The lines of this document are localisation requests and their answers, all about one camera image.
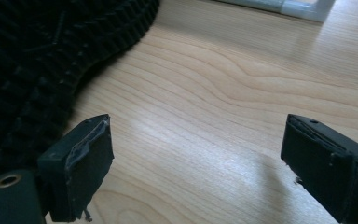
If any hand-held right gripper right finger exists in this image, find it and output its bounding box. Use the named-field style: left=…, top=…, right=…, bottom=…
left=280, top=113, right=358, bottom=224

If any black ribbed rubber mat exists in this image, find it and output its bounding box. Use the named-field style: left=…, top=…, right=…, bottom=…
left=0, top=0, right=161, bottom=188

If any grey metal frame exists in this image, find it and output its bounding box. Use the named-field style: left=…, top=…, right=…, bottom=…
left=213, top=0, right=337, bottom=23

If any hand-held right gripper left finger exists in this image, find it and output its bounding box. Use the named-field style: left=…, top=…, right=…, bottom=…
left=37, top=113, right=116, bottom=223

